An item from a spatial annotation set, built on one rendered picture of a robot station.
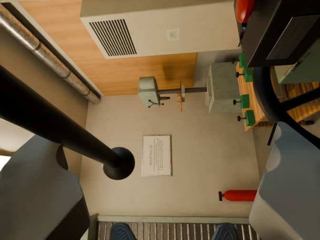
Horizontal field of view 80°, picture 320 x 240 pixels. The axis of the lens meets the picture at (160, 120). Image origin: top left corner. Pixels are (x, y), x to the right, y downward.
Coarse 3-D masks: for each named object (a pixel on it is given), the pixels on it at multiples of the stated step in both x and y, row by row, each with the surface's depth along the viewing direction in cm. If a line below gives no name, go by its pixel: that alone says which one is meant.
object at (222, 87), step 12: (216, 72) 224; (228, 72) 222; (144, 84) 218; (156, 84) 236; (180, 84) 251; (216, 84) 219; (228, 84) 217; (276, 84) 210; (144, 96) 238; (156, 96) 238; (180, 96) 245; (216, 96) 214; (228, 96) 212; (216, 108) 236; (228, 108) 236
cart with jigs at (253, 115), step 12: (240, 60) 156; (240, 72) 173; (240, 84) 175; (252, 84) 146; (288, 84) 157; (300, 84) 143; (312, 84) 131; (240, 96) 160; (252, 96) 147; (276, 96) 115; (288, 96) 160; (240, 108) 161; (252, 108) 148; (300, 108) 145; (312, 108) 132; (252, 120) 144; (300, 120) 158; (312, 120) 157
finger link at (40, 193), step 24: (24, 144) 9; (48, 144) 9; (24, 168) 8; (48, 168) 8; (0, 192) 7; (24, 192) 7; (48, 192) 7; (72, 192) 7; (0, 216) 6; (24, 216) 6; (48, 216) 6; (72, 216) 6
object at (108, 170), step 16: (0, 80) 5; (16, 80) 6; (0, 96) 5; (16, 96) 6; (32, 96) 7; (0, 112) 6; (16, 112) 6; (32, 112) 7; (48, 112) 7; (32, 128) 7; (48, 128) 8; (64, 128) 9; (80, 128) 10; (64, 144) 10; (80, 144) 10; (96, 144) 12; (96, 160) 15; (112, 160) 16; (128, 160) 20; (112, 176) 19; (128, 176) 20
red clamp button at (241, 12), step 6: (240, 0) 17; (246, 0) 16; (252, 0) 16; (240, 6) 17; (246, 6) 16; (252, 6) 17; (240, 12) 17; (246, 12) 17; (240, 18) 17; (246, 18) 17
